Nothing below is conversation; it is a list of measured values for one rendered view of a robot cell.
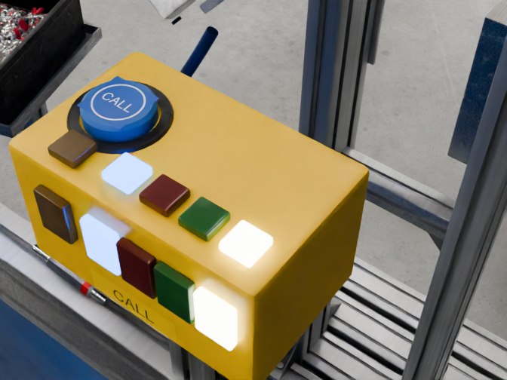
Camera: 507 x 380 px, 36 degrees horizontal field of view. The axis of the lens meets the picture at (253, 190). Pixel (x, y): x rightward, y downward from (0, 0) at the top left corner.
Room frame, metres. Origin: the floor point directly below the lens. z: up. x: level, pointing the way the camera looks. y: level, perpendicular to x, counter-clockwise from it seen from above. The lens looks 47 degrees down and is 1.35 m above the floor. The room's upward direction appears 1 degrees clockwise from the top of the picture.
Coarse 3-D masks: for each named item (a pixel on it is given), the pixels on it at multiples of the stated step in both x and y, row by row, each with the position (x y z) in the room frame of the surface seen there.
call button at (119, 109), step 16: (112, 80) 0.32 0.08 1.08; (96, 96) 0.31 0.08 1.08; (112, 96) 0.31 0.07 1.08; (128, 96) 0.31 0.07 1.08; (144, 96) 0.31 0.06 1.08; (80, 112) 0.30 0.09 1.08; (96, 112) 0.30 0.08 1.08; (112, 112) 0.30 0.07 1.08; (128, 112) 0.30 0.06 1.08; (144, 112) 0.30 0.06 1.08; (96, 128) 0.29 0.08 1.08; (112, 128) 0.29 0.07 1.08; (128, 128) 0.29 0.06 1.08; (144, 128) 0.29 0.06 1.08
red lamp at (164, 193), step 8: (160, 176) 0.26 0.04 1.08; (168, 176) 0.26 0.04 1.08; (152, 184) 0.25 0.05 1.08; (160, 184) 0.25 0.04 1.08; (168, 184) 0.25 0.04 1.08; (176, 184) 0.25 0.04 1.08; (144, 192) 0.25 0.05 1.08; (152, 192) 0.25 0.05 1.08; (160, 192) 0.25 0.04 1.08; (168, 192) 0.25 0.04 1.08; (176, 192) 0.25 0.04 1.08; (184, 192) 0.25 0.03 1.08; (144, 200) 0.24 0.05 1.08; (152, 200) 0.24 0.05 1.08; (160, 200) 0.24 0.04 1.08; (168, 200) 0.24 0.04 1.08; (176, 200) 0.24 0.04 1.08; (184, 200) 0.25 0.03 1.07; (152, 208) 0.24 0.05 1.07; (160, 208) 0.24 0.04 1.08; (168, 208) 0.24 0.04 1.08; (176, 208) 0.24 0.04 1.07
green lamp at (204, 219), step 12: (192, 204) 0.24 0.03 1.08; (204, 204) 0.24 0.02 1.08; (216, 204) 0.24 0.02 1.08; (180, 216) 0.23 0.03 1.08; (192, 216) 0.23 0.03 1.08; (204, 216) 0.23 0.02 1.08; (216, 216) 0.23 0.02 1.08; (228, 216) 0.23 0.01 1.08; (192, 228) 0.23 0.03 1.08; (204, 228) 0.23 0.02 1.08; (216, 228) 0.23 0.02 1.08; (204, 240) 0.22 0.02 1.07
